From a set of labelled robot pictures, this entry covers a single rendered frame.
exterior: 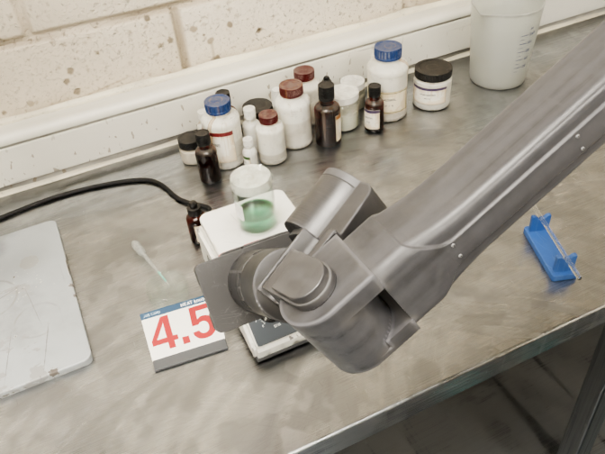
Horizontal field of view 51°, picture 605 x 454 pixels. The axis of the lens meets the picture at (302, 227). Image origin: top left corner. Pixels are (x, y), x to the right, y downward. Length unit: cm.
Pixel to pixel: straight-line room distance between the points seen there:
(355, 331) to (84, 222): 67
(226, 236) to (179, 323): 12
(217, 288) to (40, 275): 42
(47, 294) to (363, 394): 44
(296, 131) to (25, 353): 54
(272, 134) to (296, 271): 62
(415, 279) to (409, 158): 65
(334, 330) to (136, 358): 43
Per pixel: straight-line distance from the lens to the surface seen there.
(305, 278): 41
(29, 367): 83
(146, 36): 110
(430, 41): 131
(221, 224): 81
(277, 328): 74
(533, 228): 92
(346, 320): 41
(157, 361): 79
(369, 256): 41
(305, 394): 73
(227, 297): 57
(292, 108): 104
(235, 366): 76
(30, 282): 94
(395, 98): 113
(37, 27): 107
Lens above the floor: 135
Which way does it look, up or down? 41 degrees down
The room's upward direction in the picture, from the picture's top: 5 degrees counter-clockwise
